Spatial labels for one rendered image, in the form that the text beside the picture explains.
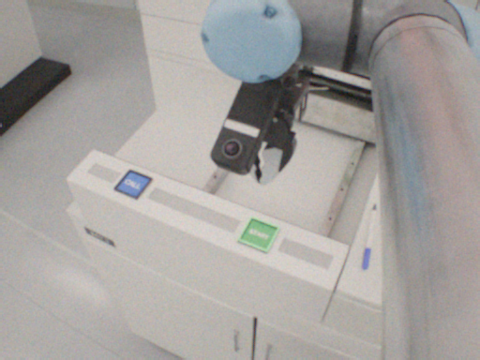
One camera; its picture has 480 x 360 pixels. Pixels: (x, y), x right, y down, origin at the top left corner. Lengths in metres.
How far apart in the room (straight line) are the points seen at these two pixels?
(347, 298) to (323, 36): 0.48
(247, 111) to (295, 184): 0.53
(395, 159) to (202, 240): 0.58
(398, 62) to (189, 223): 0.56
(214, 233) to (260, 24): 0.49
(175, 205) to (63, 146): 1.74
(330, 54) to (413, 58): 0.10
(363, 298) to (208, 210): 0.31
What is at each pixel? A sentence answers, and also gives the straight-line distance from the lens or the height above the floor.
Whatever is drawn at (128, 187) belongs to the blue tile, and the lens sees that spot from 0.82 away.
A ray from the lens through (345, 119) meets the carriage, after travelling 1.09.
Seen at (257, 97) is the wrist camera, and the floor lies 1.27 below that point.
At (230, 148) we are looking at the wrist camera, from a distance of 0.46.
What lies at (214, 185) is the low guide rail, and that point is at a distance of 0.95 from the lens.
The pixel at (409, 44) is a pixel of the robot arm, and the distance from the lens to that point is 0.26.
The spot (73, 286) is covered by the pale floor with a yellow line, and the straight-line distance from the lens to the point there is 1.89.
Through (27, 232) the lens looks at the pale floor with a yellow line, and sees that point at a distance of 2.15.
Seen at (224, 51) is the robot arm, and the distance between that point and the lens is 0.32.
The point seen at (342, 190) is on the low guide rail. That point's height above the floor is 0.85.
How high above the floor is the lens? 1.56
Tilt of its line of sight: 49 degrees down
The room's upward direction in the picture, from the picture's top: straight up
